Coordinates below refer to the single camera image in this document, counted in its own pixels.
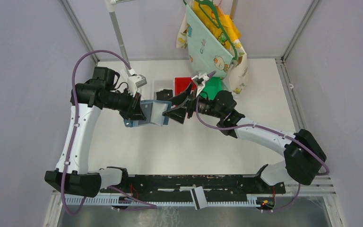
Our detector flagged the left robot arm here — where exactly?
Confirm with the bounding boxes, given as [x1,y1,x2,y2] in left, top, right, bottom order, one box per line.
[44,67,147,198]

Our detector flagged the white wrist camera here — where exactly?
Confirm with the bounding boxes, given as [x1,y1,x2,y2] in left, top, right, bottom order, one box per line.
[191,71,216,97]
[126,69,147,96]

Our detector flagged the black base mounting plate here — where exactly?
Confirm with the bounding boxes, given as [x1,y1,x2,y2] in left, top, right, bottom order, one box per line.
[116,175,286,202]

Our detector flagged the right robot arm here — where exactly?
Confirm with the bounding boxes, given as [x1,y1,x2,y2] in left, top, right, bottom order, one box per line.
[163,85,329,193]

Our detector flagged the white plastic bin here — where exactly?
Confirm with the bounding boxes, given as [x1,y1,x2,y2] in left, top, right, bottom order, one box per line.
[151,79,175,100]

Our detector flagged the green clothes hanger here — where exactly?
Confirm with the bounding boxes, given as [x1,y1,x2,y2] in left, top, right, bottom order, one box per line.
[176,0,244,67]

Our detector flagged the yellow garment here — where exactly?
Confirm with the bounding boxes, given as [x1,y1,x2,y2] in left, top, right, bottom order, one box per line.
[191,1,242,50]

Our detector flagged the black cards in white bin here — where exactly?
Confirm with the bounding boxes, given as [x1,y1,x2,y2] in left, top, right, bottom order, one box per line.
[155,89,173,101]

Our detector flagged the mint cartoon print cloth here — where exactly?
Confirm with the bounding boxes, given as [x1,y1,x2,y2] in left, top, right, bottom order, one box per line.
[176,0,249,96]

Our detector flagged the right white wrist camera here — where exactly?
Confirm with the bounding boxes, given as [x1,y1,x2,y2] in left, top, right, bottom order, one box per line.
[191,71,216,97]

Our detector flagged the white slotted cable duct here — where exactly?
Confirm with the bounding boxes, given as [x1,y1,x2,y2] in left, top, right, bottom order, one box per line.
[65,195,260,208]

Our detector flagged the blue card holder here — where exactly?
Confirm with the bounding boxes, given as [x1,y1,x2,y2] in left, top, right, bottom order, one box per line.
[124,100,172,128]

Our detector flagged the red plastic bin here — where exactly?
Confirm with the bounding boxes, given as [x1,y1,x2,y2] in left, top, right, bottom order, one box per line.
[174,77,197,96]

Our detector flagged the green plastic bin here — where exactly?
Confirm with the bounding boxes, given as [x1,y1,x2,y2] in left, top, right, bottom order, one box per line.
[200,77,222,100]

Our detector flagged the white clothes rack stand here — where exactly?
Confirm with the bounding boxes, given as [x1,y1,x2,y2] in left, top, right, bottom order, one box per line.
[104,0,130,66]

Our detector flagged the white magnetic stripe card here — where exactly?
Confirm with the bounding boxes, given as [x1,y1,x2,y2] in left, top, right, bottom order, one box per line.
[190,186,208,210]

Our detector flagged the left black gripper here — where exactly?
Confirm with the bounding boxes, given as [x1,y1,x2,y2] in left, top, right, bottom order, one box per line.
[104,88,147,121]

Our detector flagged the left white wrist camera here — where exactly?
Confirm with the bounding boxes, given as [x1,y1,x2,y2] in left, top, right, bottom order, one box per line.
[126,69,147,96]

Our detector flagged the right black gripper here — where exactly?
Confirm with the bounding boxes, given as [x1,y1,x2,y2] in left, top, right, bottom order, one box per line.
[163,82,224,123]

